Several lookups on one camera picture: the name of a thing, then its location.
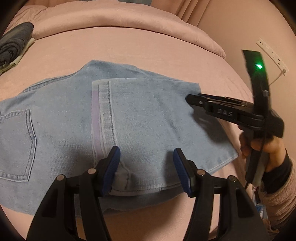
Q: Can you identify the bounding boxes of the pink curtain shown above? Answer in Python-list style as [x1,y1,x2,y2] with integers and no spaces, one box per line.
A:
[150,0,211,27]

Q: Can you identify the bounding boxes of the person right hand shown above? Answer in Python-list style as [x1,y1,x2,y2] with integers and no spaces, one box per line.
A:
[239,132,286,172]

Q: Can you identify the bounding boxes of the folded pale green garment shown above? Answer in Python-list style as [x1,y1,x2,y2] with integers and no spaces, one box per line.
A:
[0,38,36,75]

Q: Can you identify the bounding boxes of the folded dark denim jeans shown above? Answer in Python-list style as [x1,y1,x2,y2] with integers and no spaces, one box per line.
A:
[1,22,34,68]

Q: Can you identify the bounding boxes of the black tracking camera box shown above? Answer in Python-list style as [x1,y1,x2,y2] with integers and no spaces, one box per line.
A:
[243,50,270,187]

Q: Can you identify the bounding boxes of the light blue denim pants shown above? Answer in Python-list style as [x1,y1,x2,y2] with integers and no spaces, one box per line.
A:
[1,61,238,215]

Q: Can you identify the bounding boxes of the white wall power strip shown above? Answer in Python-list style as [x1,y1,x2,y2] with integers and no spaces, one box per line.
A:
[256,38,289,75]

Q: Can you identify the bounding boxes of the white power cable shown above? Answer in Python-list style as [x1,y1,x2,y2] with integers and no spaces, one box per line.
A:
[268,69,287,87]

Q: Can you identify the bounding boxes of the pink duvet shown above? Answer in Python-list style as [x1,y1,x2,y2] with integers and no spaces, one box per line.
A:
[14,0,227,60]

